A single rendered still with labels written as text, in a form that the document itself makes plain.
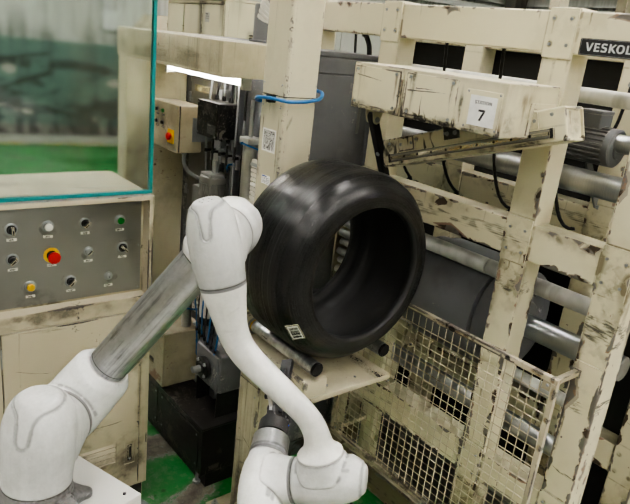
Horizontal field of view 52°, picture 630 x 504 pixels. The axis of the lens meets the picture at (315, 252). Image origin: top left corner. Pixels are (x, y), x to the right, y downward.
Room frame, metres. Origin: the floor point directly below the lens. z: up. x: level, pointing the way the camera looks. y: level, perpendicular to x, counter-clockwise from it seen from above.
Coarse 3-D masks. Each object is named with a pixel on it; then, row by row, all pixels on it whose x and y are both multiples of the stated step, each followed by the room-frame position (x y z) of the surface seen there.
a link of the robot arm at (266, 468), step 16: (256, 448) 1.26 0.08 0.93; (272, 448) 1.26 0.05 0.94; (256, 464) 1.21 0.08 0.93; (272, 464) 1.20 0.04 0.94; (288, 464) 1.20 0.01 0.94; (240, 480) 1.19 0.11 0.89; (256, 480) 1.17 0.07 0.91; (272, 480) 1.17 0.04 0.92; (288, 480) 1.17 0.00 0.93; (240, 496) 1.15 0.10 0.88; (256, 496) 1.14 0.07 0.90; (272, 496) 1.15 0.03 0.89; (288, 496) 1.16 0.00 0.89
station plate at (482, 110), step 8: (472, 96) 1.81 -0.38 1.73; (480, 96) 1.79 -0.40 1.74; (472, 104) 1.81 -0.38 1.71; (480, 104) 1.79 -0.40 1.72; (488, 104) 1.77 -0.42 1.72; (496, 104) 1.75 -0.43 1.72; (472, 112) 1.80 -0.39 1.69; (480, 112) 1.78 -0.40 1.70; (488, 112) 1.76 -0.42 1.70; (472, 120) 1.80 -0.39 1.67; (480, 120) 1.78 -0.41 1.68; (488, 120) 1.76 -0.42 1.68
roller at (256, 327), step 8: (256, 320) 1.97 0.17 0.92; (256, 328) 1.94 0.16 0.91; (264, 328) 1.92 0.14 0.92; (264, 336) 1.90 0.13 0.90; (272, 336) 1.87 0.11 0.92; (272, 344) 1.86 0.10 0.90; (280, 344) 1.83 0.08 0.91; (288, 344) 1.82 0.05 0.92; (288, 352) 1.80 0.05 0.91; (296, 352) 1.78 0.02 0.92; (296, 360) 1.76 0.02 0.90; (304, 360) 1.74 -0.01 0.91; (312, 360) 1.73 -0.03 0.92; (304, 368) 1.73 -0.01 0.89; (312, 368) 1.71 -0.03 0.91; (320, 368) 1.72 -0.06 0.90
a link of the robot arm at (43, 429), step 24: (24, 408) 1.18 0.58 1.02; (48, 408) 1.19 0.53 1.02; (72, 408) 1.24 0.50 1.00; (0, 432) 1.17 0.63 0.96; (24, 432) 1.15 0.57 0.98; (48, 432) 1.16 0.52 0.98; (72, 432) 1.21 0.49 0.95; (0, 456) 1.16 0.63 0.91; (24, 456) 1.14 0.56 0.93; (48, 456) 1.15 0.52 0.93; (72, 456) 1.21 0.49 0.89; (0, 480) 1.16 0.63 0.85; (24, 480) 1.13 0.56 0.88; (48, 480) 1.15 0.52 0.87
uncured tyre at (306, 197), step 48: (288, 192) 1.79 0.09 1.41; (336, 192) 1.74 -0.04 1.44; (384, 192) 1.82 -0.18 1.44; (288, 240) 1.66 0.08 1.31; (384, 240) 2.14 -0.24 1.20; (288, 288) 1.64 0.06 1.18; (336, 288) 2.11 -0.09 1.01; (384, 288) 2.07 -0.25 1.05; (288, 336) 1.68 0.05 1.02; (336, 336) 1.75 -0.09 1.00
